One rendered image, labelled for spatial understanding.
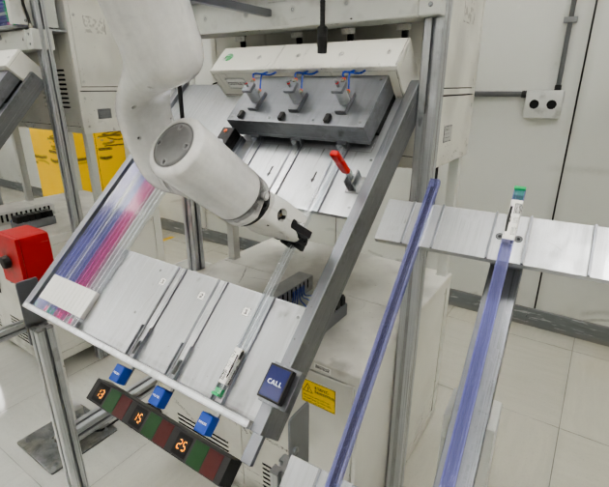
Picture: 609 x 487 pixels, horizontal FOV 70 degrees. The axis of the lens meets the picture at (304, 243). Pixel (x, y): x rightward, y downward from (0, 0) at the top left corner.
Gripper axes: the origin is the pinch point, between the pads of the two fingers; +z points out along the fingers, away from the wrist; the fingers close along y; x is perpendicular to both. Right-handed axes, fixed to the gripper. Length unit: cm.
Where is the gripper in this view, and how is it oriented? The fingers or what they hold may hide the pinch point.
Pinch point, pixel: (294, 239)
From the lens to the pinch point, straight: 78.2
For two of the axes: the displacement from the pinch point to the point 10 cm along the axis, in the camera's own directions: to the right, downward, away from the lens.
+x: -3.4, 9.2, -2.0
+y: -8.3, -1.9, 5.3
